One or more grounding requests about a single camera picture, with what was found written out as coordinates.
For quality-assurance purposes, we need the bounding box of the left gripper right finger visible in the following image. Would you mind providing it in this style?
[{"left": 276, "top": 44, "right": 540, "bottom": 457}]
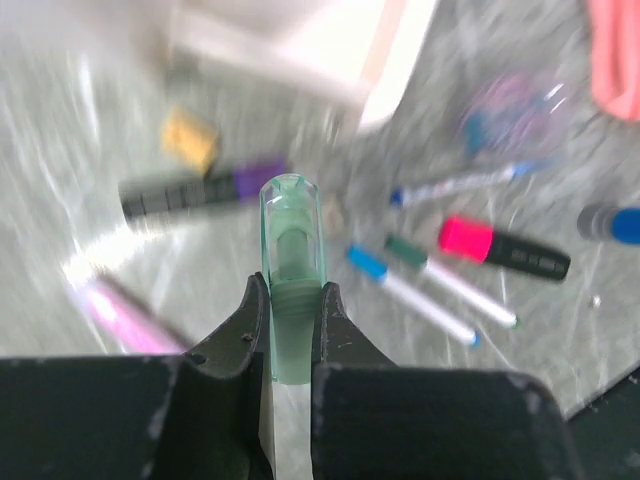
[{"left": 310, "top": 282, "right": 393, "bottom": 479}]

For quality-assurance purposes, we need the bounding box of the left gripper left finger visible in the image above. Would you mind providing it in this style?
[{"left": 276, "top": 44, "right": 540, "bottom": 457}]
[{"left": 182, "top": 271, "right": 274, "bottom": 480}]

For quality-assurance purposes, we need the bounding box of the green mint highlighter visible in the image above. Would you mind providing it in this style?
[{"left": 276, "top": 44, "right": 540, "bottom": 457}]
[{"left": 260, "top": 173, "right": 326, "bottom": 385}]

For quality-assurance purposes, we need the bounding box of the white eraser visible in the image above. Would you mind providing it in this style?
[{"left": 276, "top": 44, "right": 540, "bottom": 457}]
[{"left": 322, "top": 196, "right": 345, "bottom": 237}]

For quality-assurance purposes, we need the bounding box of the yellow eraser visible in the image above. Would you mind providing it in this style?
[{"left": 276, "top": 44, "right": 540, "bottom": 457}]
[{"left": 161, "top": 108, "right": 218, "bottom": 175}]

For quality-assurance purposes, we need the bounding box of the white bottom drawer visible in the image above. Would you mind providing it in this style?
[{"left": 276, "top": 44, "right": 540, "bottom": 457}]
[{"left": 168, "top": 1, "right": 438, "bottom": 136}]

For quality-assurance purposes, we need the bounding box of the blue cap white marker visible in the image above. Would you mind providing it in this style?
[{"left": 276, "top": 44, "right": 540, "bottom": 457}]
[{"left": 347, "top": 245, "right": 479, "bottom": 346}]

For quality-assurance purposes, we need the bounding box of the green cap white marker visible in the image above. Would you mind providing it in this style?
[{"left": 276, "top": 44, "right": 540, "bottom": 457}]
[{"left": 384, "top": 234, "right": 518, "bottom": 328}]

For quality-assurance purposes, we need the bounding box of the pink lilac highlighter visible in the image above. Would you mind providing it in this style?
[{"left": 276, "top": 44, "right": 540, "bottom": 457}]
[{"left": 68, "top": 275, "right": 195, "bottom": 355}]

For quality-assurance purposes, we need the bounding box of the blue whiteboard pen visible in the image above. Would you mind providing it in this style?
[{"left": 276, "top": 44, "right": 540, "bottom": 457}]
[{"left": 389, "top": 160, "right": 555, "bottom": 208}]

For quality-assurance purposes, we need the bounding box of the black pink highlighter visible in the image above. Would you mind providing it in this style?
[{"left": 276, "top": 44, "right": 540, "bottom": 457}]
[{"left": 438, "top": 216, "right": 571, "bottom": 282}]

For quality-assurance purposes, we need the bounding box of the black purple highlighter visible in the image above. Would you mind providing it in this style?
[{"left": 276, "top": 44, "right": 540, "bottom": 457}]
[{"left": 119, "top": 155, "right": 289, "bottom": 221}]

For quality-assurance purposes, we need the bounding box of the blue tape roll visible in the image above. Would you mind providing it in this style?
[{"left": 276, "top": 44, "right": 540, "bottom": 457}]
[{"left": 577, "top": 203, "right": 640, "bottom": 246}]

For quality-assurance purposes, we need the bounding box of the clear paperclip jar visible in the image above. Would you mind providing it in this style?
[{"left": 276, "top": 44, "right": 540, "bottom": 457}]
[{"left": 458, "top": 70, "right": 575, "bottom": 168}]

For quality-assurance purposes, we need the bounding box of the pink cloth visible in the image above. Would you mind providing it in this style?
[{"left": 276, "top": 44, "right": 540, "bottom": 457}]
[{"left": 587, "top": 0, "right": 639, "bottom": 123}]

